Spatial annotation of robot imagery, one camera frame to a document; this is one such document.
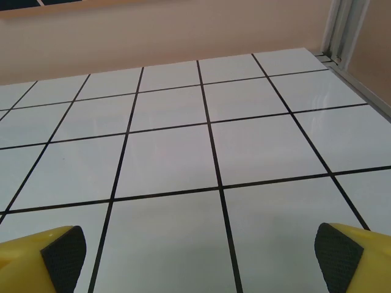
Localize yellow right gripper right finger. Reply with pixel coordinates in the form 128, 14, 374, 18
314, 222, 391, 293

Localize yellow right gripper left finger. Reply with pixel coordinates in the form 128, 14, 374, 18
0, 225, 87, 293

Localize aluminium table side rail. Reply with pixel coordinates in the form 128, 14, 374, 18
314, 51, 391, 115

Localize aluminium corner post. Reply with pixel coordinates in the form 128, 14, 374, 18
322, 0, 372, 67

